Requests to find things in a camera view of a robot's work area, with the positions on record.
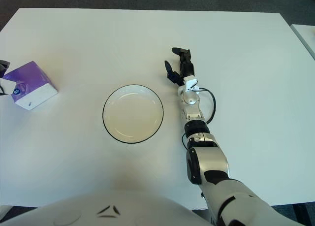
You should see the white side table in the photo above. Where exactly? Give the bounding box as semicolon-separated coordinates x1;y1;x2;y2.
290;24;315;61

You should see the purple white tissue pack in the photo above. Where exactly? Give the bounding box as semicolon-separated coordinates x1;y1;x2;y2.
2;61;59;111

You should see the right wrist white bracket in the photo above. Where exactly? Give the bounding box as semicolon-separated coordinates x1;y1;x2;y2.
183;75;199;93

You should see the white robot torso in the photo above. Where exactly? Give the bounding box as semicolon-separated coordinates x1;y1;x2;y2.
0;189;210;226

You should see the white plate black rim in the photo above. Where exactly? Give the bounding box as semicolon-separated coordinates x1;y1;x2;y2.
102;84;164;144

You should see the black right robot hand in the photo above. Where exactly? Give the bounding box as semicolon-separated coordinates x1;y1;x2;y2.
164;47;195;86

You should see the black table leg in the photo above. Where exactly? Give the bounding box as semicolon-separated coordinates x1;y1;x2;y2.
294;205;308;219

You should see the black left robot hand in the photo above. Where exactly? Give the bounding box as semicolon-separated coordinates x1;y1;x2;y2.
0;60;11;78

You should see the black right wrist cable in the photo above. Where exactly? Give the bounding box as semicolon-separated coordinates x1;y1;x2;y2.
196;87;217;125

